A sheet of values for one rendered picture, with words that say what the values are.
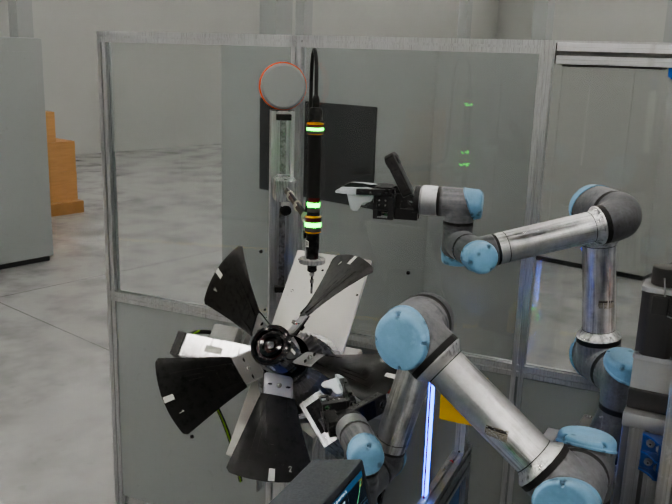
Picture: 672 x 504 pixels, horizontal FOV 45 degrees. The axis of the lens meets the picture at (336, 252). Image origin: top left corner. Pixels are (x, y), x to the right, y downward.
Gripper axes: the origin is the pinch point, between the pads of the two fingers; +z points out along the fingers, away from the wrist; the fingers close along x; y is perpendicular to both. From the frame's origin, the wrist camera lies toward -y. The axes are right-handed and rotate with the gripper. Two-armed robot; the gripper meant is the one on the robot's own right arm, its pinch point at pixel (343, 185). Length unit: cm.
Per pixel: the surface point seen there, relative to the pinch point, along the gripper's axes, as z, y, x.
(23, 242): 406, 144, 426
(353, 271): -0.4, 26.0, 12.9
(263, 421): 16, 61, -15
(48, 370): 241, 166, 216
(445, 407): -28, 64, 15
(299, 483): -11, 43, -72
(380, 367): -12.3, 46.9, -3.1
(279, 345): 15.4, 43.8, -3.9
